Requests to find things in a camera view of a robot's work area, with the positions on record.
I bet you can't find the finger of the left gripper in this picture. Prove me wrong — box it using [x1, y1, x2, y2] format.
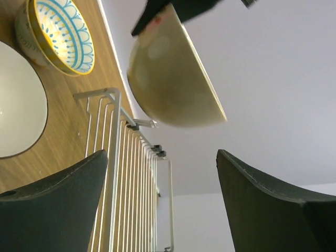
[131, 0, 220, 37]

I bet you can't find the white floral bowl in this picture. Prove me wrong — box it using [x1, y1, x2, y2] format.
[15, 1, 53, 69]

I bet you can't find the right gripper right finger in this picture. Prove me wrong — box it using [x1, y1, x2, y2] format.
[216, 150, 335, 251]

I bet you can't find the cream striped bowl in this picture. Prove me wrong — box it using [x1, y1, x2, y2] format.
[28, 0, 95, 76]

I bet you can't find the plain beige bowl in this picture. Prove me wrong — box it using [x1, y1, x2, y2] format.
[127, 4, 227, 128]

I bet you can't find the wire dish rack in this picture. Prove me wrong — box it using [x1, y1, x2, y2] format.
[73, 88, 174, 251]

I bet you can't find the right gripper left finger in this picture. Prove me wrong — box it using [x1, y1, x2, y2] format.
[1, 150, 108, 251]

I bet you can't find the teal white bowl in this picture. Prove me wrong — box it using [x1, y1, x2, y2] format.
[1, 42, 48, 159]

